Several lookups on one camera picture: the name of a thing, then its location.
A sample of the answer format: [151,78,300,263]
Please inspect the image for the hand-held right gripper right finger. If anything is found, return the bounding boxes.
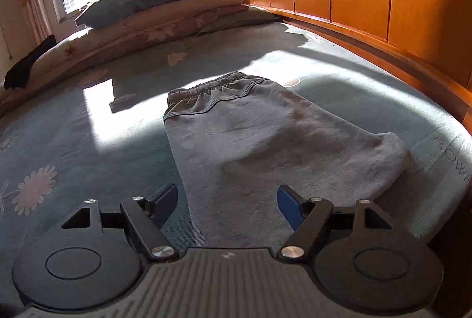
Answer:
[277,184,393,263]

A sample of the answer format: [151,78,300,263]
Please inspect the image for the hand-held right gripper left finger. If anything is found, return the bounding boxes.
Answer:
[61,183,179,261]

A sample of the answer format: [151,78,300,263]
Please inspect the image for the grey sweatpants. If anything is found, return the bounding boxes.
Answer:
[163,71,412,252]

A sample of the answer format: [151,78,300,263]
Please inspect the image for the pink floral folded quilt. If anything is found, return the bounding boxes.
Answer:
[0,0,244,112]

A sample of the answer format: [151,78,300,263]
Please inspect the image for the flat blue pillow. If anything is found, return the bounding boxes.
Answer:
[197,6,283,36]

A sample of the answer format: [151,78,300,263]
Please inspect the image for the black garment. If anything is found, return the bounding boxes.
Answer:
[4,34,57,89]

